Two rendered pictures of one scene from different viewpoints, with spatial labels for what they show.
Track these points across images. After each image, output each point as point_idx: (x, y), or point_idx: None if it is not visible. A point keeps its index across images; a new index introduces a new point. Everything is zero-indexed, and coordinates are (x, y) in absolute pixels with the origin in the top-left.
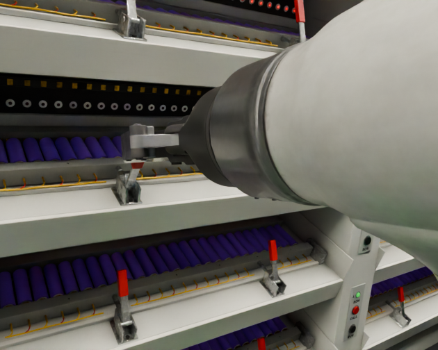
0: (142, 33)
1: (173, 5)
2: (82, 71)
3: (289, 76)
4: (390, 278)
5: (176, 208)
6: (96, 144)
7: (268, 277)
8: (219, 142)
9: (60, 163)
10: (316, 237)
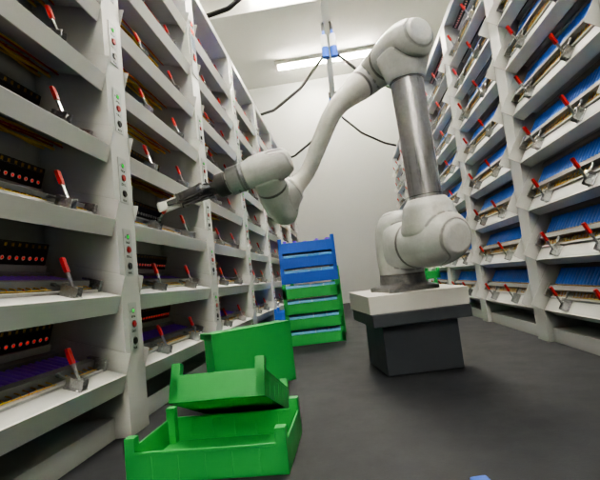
0: (156, 169)
1: None
2: (147, 178)
3: (245, 165)
4: (221, 295)
5: (170, 234)
6: None
7: (189, 281)
8: (230, 179)
9: None
10: (190, 275)
